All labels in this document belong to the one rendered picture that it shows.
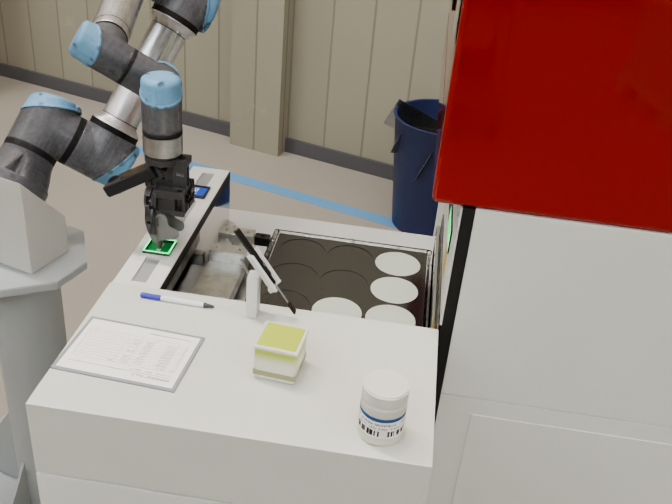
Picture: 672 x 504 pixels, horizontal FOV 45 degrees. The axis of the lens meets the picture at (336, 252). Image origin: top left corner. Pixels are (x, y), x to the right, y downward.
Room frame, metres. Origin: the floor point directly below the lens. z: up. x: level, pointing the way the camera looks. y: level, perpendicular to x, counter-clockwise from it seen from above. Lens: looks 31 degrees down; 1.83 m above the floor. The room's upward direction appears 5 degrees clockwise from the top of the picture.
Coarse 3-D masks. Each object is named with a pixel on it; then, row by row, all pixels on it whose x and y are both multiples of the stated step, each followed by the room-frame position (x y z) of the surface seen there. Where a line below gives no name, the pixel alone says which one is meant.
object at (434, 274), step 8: (440, 232) 1.62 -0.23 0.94; (432, 256) 1.63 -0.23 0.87; (432, 264) 1.59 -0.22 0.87; (432, 272) 1.56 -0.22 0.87; (432, 280) 1.52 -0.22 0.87; (432, 288) 1.41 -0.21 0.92; (432, 296) 1.37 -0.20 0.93; (432, 304) 1.33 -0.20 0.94; (432, 312) 1.30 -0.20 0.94; (432, 320) 1.27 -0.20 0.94
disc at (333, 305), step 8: (320, 304) 1.35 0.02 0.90; (328, 304) 1.35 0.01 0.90; (336, 304) 1.36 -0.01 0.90; (344, 304) 1.36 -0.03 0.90; (352, 304) 1.36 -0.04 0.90; (328, 312) 1.32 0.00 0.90; (336, 312) 1.33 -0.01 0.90; (344, 312) 1.33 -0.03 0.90; (352, 312) 1.33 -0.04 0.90; (360, 312) 1.33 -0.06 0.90
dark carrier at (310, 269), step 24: (288, 240) 1.59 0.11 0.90; (312, 240) 1.60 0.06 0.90; (288, 264) 1.49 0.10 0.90; (312, 264) 1.50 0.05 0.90; (336, 264) 1.51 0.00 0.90; (360, 264) 1.52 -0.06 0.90; (264, 288) 1.39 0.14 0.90; (288, 288) 1.40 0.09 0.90; (312, 288) 1.41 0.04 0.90; (336, 288) 1.42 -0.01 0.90; (360, 288) 1.42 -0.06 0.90
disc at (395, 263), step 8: (384, 256) 1.56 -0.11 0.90; (392, 256) 1.57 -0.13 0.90; (400, 256) 1.57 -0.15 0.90; (408, 256) 1.57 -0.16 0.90; (376, 264) 1.53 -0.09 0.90; (384, 264) 1.53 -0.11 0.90; (392, 264) 1.53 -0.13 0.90; (400, 264) 1.53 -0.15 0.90; (408, 264) 1.54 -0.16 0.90; (416, 264) 1.54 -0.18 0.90; (392, 272) 1.50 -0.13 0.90; (400, 272) 1.50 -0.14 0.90; (408, 272) 1.50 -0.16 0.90; (416, 272) 1.51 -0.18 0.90
